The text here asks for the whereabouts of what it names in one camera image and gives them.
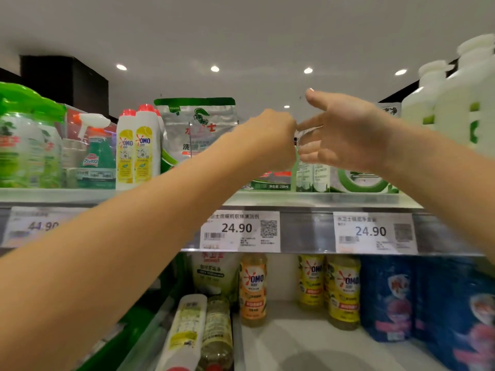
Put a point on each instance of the white green-print cleaner pouch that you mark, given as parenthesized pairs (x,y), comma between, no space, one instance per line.
(215,274)

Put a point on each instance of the person's right hand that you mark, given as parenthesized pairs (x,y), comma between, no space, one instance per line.
(352,135)

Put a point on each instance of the green cleaner box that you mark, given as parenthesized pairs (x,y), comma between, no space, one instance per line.
(272,183)

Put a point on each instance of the large green white cleaner pouch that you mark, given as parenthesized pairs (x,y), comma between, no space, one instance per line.
(193,127)

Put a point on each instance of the small green white cleaner pouch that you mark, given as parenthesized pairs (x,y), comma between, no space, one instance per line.
(363,181)
(313,179)

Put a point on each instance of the person's left forearm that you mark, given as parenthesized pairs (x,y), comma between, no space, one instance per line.
(100,259)

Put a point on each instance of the white price tag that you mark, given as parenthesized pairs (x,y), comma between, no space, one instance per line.
(39,225)
(240,230)
(375,232)

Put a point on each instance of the person's right forearm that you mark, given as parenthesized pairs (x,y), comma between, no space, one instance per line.
(448,181)

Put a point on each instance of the white red-capped cleaner bottle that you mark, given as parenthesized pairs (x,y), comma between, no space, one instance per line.
(126,154)
(147,150)

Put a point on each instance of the round ceiling light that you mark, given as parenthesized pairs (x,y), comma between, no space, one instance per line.
(121,67)
(214,68)
(308,71)
(400,71)

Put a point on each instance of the row of green pump bottles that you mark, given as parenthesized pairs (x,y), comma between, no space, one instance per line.
(27,143)

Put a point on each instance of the blue pump cleaner bottle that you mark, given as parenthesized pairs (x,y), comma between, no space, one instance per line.
(460,320)

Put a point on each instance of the dark green cleaner bottle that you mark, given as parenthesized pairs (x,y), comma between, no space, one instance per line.
(124,336)
(179,278)

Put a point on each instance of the person's left hand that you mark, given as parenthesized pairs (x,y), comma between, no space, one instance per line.
(267,147)

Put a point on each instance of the slim white red-capped bottle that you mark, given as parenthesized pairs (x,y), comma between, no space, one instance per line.
(218,336)
(182,336)

